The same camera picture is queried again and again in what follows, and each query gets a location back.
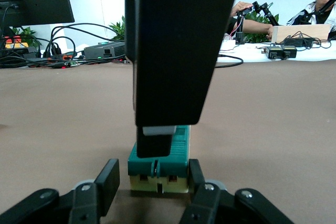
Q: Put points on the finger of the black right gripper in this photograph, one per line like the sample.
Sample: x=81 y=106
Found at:
x=178 y=45
x=153 y=146

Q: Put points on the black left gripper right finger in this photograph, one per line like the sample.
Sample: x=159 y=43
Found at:
x=204 y=200

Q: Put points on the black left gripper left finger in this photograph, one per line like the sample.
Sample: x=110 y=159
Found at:
x=107 y=182

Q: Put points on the green load switch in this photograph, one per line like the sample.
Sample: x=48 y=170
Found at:
x=173 y=167

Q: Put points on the bare person forearm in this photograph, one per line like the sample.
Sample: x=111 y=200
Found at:
x=258 y=26

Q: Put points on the bare person hand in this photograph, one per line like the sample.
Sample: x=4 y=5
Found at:
x=241 y=6

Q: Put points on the green potted plant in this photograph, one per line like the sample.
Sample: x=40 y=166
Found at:
x=26 y=36
x=119 y=28
x=260 y=19

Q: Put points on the grey power unit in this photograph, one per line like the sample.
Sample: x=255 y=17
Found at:
x=105 y=49

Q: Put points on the black device box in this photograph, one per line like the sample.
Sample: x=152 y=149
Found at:
x=281 y=52

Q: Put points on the light wooden board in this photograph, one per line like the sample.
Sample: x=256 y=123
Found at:
x=302 y=32

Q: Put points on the orange red control box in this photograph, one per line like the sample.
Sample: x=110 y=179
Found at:
x=14 y=43

